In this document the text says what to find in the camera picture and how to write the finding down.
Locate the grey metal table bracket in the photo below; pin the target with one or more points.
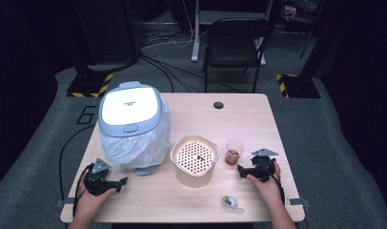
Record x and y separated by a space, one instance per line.
298 202
63 203

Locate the black stand base striped edge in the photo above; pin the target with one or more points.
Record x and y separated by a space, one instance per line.
301 87
86 84

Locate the small clear plastic packet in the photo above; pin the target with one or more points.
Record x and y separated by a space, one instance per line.
230 201

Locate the person's right hand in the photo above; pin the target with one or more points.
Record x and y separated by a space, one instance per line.
268 191

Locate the clear plastic cup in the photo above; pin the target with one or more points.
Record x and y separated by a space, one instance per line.
234 157

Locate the dark cabinet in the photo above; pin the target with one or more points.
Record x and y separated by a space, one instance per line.
105 28

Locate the person's left hand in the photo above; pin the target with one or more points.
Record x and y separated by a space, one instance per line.
90 203

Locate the black folding chair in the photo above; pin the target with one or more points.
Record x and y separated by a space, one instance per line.
234 47

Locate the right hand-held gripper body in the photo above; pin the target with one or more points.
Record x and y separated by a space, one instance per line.
263 168

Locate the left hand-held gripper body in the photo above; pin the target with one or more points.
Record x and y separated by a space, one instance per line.
97 183

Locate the white plastic bin liner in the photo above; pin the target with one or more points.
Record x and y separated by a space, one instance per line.
134 149

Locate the black metal stand pole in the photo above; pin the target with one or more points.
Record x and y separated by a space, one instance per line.
310 31

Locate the beige strainer container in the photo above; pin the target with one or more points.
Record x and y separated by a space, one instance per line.
194 178

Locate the white desk frame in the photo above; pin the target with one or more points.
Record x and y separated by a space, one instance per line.
195 38

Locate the white grey pedal trash can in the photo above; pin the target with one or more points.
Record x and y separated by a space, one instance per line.
128 108

